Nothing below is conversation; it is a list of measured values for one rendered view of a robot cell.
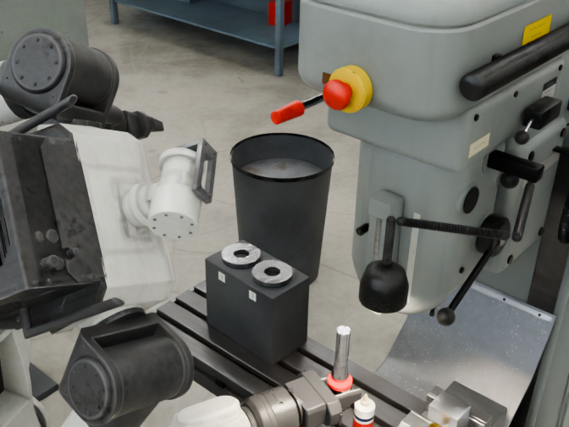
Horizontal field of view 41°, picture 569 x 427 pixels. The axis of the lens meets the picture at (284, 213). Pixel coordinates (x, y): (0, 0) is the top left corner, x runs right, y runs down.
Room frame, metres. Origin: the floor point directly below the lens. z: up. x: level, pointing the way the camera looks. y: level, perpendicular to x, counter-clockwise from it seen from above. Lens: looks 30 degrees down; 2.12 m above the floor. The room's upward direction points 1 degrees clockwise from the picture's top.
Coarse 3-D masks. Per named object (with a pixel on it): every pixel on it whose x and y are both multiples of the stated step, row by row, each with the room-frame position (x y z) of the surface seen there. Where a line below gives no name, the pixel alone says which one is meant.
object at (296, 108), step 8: (320, 96) 1.05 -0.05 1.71; (288, 104) 1.00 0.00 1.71; (296, 104) 1.00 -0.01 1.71; (304, 104) 1.02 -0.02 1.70; (312, 104) 1.03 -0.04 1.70; (272, 112) 0.98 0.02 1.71; (280, 112) 0.98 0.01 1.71; (288, 112) 0.99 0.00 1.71; (296, 112) 1.00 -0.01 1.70; (272, 120) 0.98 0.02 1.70; (280, 120) 0.97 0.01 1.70
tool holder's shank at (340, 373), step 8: (344, 328) 1.05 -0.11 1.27; (336, 336) 1.04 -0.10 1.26; (344, 336) 1.03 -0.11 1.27; (336, 344) 1.04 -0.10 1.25; (344, 344) 1.03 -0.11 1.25; (336, 352) 1.04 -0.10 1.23; (344, 352) 1.03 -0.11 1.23; (336, 360) 1.04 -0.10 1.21; (344, 360) 1.03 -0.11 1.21; (336, 368) 1.04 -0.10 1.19; (344, 368) 1.03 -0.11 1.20; (336, 376) 1.03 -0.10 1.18; (344, 376) 1.03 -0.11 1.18
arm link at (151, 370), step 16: (160, 336) 0.82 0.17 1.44; (112, 352) 0.74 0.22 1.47; (128, 352) 0.75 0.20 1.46; (144, 352) 0.76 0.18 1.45; (160, 352) 0.78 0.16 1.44; (176, 352) 0.79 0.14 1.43; (128, 368) 0.73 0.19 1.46; (144, 368) 0.74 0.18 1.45; (160, 368) 0.76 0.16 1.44; (176, 368) 0.77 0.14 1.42; (128, 384) 0.71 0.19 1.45; (144, 384) 0.73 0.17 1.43; (160, 384) 0.75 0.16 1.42; (176, 384) 0.77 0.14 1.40; (128, 400) 0.70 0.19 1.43; (144, 400) 0.72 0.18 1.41; (160, 400) 0.75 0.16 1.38; (128, 416) 0.73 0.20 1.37; (144, 416) 0.75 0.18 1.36
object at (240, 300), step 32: (224, 256) 1.43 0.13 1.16; (256, 256) 1.44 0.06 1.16; (224, 288) 1.40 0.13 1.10; (256, 288) 1.33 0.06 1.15; (288, 288) 1.33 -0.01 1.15; (224, 320) 1.40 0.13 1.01; (256, 320) 1.33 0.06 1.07; (288, 320) 1.33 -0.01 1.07; (256, 352) 1.33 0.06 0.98; (288, 352) 1.33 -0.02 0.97
